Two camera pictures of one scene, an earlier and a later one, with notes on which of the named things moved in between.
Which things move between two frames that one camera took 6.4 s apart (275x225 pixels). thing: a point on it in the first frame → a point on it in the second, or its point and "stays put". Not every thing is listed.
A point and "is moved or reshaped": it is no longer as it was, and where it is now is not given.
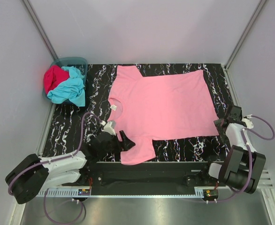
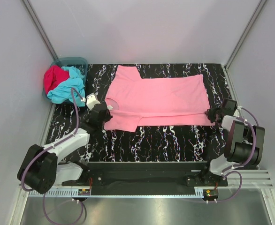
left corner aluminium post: [41, 29] stays put
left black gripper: [126, 144] → [108, 117]
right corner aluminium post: [262, 3] stays put
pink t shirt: [171, 106] is moved or reshaped
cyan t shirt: [72, 88] stays put
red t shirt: [53, 76] stays put
